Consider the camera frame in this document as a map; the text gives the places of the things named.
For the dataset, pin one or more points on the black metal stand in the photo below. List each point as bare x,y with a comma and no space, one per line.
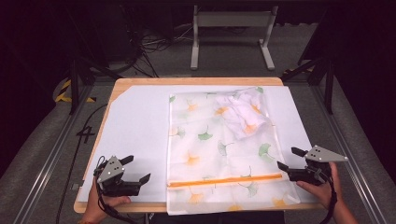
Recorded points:
328,90
74,90

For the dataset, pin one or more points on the person's left hand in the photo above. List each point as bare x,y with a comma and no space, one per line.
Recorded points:
96,207

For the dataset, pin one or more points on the yellow black hazard tape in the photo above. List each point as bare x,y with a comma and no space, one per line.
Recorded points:
63,91

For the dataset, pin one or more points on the white table mat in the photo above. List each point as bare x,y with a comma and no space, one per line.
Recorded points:
137,124

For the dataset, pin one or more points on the aluminium floor rail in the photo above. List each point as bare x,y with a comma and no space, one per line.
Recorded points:
351,161
49,161

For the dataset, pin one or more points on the person's right hand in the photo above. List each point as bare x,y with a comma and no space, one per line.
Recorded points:
325,191

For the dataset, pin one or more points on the white metal stand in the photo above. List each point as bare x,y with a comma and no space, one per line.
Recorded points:
233,19

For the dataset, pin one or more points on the small grey metal bracket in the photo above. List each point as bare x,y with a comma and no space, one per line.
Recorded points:
75,186

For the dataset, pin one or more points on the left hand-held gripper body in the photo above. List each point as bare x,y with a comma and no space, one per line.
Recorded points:
109,172

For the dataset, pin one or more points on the leaf print mesh laundry bag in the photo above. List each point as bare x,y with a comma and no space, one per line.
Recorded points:
214,161

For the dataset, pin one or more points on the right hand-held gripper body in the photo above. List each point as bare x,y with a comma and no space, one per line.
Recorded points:
320,155

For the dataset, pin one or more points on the white crumpled cloth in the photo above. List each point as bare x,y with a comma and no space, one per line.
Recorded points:
239,115

